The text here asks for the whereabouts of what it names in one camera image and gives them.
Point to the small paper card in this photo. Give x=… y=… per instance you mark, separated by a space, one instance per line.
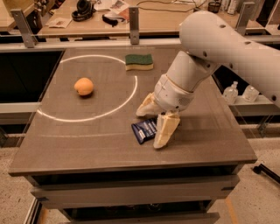
x=59 y=22

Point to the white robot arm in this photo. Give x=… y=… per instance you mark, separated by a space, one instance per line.
x=208 y=42

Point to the clear plastic bottle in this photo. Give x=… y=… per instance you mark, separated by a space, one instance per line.
x=230 y=93
x=250 y=94

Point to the grey table drawer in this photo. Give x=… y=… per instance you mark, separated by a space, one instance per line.
x=135 y=192

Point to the grey metal bracket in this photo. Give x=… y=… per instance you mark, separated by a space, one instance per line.
x=25 y=30
x=244 y=17
x=134 y=25

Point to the blue rxbar blueberry wrapper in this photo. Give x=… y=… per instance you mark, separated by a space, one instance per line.
x=145 y=130

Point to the black mesh cup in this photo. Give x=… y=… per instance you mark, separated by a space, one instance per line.
x=214 y=7

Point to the green and yellow sponge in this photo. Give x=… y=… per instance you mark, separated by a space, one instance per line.
x=142 y=62

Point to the clear plastic bottle right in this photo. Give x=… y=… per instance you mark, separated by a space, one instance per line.
x=250 y=94

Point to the clear plastic bottle left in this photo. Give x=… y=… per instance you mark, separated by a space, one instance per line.
x=230 y=93

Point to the orange fruit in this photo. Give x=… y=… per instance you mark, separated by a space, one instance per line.
x=84 y=86

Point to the black sunglasses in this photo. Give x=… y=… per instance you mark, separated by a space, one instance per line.
x=112 y=22

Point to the grey metal bracket right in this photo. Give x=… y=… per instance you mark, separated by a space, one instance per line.
x=244 y=17

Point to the grey metal bracket left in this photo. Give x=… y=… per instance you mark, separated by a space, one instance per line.
x=25 y=30

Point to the black headphones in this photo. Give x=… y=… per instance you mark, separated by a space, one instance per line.
x=84 y=11

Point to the black chair base leg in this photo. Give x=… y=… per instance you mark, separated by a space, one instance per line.
x=262 y=168

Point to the open magazine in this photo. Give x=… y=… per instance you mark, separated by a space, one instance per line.
x=113 y=9

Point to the grey metal bracket middle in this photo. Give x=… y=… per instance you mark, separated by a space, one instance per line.
x=134 y=25

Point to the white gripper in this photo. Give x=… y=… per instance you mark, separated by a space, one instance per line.
x=171 y=96

